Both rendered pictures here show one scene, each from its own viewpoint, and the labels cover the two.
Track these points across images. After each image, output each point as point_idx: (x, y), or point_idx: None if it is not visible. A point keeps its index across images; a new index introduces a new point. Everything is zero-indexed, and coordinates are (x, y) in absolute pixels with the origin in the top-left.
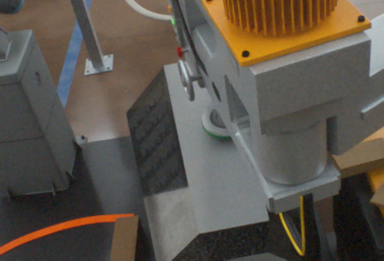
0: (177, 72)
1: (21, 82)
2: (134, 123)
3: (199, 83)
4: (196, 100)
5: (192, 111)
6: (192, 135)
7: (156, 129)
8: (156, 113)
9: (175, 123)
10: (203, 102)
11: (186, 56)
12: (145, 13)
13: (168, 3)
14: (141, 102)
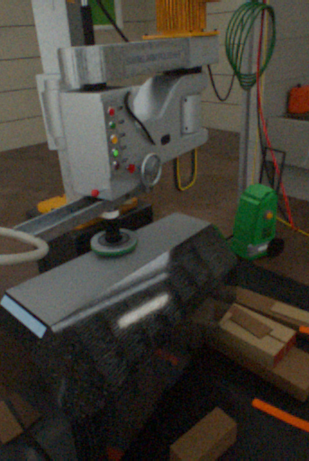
0: (59, 309)
1: None
2: (121, 370)
3: (140, 180)
4: (95, 276)
5: (112, 271)
6: (140, 258)
7: (135, 307)
8: (116, 315)
9: (133, 272)
10: (95, 272)
11: (119, 184)
12: (46, 247)
13: (112, 137)
14: (94, 364)
